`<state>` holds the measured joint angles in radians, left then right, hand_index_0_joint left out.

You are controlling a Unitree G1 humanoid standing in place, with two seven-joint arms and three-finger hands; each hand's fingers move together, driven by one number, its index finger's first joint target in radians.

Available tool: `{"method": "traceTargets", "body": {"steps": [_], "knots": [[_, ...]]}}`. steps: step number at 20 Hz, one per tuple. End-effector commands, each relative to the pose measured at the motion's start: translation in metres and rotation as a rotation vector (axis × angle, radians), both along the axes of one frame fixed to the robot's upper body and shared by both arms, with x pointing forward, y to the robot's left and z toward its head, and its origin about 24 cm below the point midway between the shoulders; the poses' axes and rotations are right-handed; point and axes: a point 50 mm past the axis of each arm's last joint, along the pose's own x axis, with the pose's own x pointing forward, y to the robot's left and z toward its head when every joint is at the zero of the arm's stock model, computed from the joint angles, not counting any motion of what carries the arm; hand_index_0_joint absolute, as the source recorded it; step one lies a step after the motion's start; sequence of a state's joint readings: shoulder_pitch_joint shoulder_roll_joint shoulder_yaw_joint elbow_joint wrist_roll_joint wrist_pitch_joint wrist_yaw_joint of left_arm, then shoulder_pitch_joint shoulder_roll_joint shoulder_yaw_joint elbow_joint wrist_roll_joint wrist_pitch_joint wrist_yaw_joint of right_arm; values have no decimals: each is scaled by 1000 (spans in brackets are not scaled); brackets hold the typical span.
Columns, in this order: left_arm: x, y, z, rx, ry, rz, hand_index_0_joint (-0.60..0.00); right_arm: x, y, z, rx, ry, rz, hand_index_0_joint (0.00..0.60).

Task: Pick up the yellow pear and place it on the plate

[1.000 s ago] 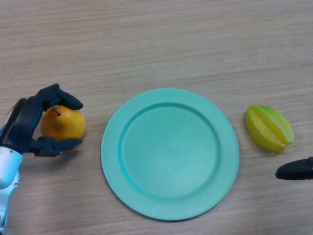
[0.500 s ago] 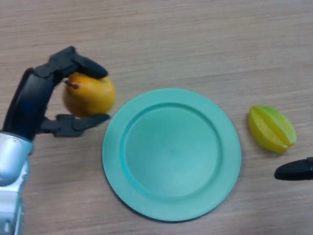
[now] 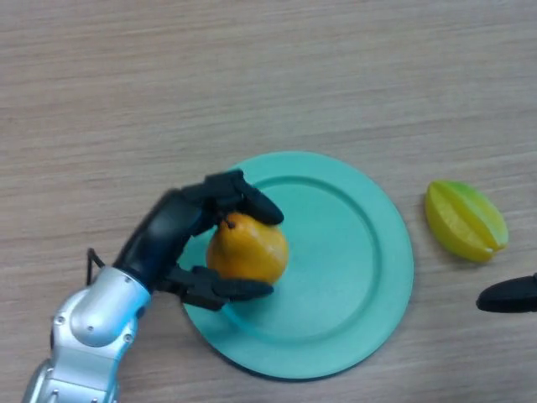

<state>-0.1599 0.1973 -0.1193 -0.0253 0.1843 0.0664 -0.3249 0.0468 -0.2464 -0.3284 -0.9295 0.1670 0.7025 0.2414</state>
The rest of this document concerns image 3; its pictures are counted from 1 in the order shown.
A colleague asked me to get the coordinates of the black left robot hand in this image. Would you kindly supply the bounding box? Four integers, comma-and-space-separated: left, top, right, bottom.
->
112, 169, 285, 311

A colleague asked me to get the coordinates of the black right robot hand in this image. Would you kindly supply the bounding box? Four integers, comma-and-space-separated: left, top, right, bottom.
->
476, 272, 537, 315

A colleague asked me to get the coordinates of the yellow pear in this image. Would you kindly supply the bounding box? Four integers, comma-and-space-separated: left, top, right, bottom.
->
206, 212, 289, 285

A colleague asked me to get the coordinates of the green round plate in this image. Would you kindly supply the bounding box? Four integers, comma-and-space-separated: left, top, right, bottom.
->
180, 150, 415, 381

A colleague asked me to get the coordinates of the yellow green starfruit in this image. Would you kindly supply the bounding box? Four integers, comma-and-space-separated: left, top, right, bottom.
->
424, 179, 509, 264

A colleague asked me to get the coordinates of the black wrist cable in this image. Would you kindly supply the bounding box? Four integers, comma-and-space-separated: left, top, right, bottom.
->
86, 247, 106, 286

